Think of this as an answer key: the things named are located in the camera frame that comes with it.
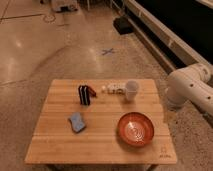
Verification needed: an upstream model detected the orange bowl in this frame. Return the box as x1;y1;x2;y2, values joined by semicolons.
117;112;154;147

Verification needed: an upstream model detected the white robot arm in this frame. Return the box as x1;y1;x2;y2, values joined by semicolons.
165;63;213;115

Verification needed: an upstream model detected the white metal rail frame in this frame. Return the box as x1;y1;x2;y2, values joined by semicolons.
109;0;213;76

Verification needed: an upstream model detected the wooden folding table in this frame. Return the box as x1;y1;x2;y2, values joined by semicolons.
25;79;177;165

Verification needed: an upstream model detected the white plastic bottle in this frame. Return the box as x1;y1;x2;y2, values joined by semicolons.
101;83;125;94

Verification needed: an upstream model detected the white equipment box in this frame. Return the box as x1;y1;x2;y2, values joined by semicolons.
51;0;78;12

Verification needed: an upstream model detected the white plastic cup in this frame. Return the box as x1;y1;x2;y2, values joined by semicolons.
125;80;139;101

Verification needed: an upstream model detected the blue sponge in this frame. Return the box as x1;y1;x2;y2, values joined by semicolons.
69;112;86;133

